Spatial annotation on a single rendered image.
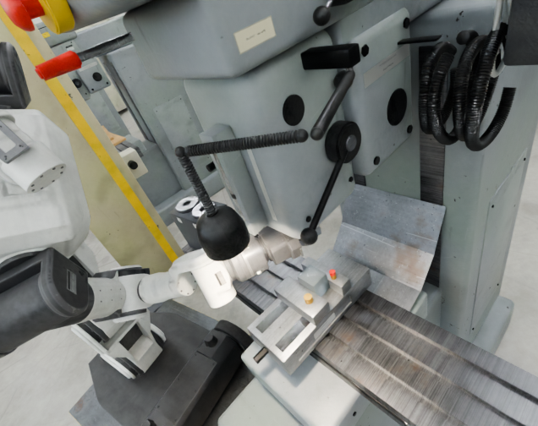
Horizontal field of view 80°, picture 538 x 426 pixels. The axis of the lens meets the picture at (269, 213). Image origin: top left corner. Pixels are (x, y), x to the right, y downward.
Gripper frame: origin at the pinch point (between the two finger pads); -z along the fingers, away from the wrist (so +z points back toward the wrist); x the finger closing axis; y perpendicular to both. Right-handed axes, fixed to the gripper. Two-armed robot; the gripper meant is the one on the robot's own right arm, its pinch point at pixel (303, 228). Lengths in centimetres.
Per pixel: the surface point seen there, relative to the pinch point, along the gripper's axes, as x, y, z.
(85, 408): 53, 85, 111
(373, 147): -6.5, -16.1, -16.0
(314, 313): -6.7, 20.6, 5.3
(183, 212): 53, 13, 27
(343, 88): -19.4, -34.4, -3.9
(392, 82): -3.6, -25.4, -23.3
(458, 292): -6, 50, -43
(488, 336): -3, 103, -67
